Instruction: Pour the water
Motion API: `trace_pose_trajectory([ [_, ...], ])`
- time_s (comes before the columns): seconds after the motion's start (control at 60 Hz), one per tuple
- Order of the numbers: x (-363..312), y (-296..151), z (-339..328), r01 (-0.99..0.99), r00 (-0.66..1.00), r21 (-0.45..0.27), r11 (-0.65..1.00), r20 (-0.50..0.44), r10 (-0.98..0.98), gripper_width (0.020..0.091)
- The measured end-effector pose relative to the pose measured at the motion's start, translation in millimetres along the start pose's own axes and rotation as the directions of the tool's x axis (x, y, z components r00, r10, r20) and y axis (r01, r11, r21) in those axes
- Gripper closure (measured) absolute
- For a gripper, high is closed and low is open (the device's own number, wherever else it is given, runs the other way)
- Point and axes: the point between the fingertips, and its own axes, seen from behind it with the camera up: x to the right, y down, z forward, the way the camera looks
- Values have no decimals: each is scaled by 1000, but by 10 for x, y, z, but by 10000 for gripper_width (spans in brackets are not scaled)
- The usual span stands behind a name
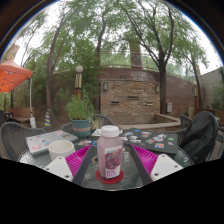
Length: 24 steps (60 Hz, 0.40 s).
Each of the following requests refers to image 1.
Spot silver laptop with stickers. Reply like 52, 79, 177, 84
25, 129, 79, 156

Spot potted green plant, blue pot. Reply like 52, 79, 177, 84
63, 91, 97, 137

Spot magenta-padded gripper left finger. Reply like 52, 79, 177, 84
43, 145, 95, 187

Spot white paper sheet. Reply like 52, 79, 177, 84
91, 128, 102, 138

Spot colourful sticker cards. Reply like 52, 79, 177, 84
77, 139, 98, 148

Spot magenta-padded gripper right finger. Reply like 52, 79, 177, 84
129, 143, 184, 186

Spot wooden bench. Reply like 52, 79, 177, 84
9, 106, 34, 124

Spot black laptop with stickers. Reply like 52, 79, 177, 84
119, 128, 179, 155

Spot orange canopy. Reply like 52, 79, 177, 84
0, 58, 34, 94

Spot flat round red coaster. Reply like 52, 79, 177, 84
95, 168, 125, 185

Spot blue yellow striped cone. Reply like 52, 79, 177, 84
44, 108, 53, 128

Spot white mug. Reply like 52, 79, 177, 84
48, 139, 76, 162

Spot purple juice bottle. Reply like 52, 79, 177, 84
96, 124, 124, 180

